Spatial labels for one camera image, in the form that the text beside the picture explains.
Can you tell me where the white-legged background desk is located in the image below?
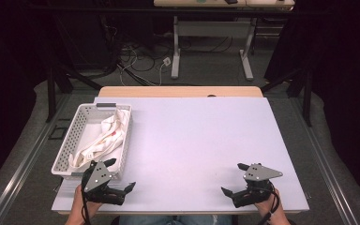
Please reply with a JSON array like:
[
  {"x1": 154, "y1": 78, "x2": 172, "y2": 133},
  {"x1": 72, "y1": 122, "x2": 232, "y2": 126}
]
[{"x1": 153, "y1": 0, "x2": 296, "y2": 82}]

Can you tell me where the black floor cable bundle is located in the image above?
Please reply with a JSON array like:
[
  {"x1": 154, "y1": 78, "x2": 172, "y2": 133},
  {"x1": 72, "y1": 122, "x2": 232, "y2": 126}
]
[{"x1": 106, "y1": 18, "x2": 235, "y2": 87}]

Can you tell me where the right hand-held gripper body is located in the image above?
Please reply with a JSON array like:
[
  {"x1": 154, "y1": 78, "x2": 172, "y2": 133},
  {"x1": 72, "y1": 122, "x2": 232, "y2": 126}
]
[{"x1": 231, "y1": 162, "x2": 284, "y2": 209}]

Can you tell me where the small black floor frame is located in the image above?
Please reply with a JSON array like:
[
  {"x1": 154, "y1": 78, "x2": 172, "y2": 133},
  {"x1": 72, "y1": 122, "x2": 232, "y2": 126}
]
[{"x1": 47, "y1": 125, "x2": 68, "y2": 141}]

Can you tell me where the white perforated plastic basket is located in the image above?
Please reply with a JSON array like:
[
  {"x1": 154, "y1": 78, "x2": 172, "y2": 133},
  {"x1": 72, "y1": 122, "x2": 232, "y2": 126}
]
[{"x1": 51, "y1": 102, "x2": 133, "y2": 182}]

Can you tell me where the aluminium floor rail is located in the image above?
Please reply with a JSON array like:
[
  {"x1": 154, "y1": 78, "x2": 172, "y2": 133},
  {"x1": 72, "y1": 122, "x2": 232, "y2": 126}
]
[
  {"x1": 289, "y1": 97, "x2": 360, "y2": 225},
  {"x1": 0, "y1": 93, "x2": 71, "y2": 225}
]

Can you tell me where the white floor cable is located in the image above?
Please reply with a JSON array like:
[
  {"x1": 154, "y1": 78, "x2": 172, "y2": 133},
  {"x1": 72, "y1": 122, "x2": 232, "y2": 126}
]
[{"x1": 118, "y1": 46, "x2": 170, "y2": 87}]

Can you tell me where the person's left hand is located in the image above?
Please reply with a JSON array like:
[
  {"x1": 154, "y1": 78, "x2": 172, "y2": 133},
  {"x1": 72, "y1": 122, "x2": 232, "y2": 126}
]
[{"x1": 69, "y1": 184, "x2": 103, "y2": 221}]

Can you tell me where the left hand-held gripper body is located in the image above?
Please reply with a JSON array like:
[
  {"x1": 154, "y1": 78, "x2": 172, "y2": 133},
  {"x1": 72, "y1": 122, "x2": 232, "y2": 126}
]
[{"x1": 81, "y1": 159, "x2": 127, "y2": 206}]

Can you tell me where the cream cloth bag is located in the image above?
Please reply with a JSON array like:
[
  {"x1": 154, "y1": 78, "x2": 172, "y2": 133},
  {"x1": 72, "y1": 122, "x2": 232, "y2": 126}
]
[{"x1": 68, "y1": 107, "x2": 131, "y2": 170}]

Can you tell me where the black metal stand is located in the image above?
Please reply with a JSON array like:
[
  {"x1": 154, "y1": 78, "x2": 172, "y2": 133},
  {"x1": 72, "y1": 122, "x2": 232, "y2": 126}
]
[
  {"x1": 45, "y1": 12, "x2": 102, "y2": 124},
  {"x1": 261, "y1": 67, "x2": 313, "y2": 128}
]

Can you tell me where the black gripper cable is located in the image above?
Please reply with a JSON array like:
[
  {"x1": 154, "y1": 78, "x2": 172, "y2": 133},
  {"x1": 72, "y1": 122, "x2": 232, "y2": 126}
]
[
  {"x1": 81, "y1": 187, "x2": 91, "y2": 225},
  {"x1": 256, "y1": 181, "x2": 281, "y2": 225}
]

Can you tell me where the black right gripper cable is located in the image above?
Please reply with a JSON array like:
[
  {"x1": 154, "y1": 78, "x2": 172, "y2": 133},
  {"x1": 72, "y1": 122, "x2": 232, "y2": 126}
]
[{"x1": 256, "y1": 181, "x2": 281, "y2": 225}]

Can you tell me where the person's right hand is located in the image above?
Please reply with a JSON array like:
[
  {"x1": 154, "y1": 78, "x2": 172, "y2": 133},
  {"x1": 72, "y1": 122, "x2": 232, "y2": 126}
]
[{"x1": 253, "y1": 189, "x2": 288, "y2": 220}]

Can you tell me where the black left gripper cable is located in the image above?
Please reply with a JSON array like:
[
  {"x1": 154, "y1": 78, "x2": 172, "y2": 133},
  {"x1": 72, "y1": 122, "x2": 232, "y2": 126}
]
[{"x1": 81, "y1": 187, "x2": 91, "y2": 225}]

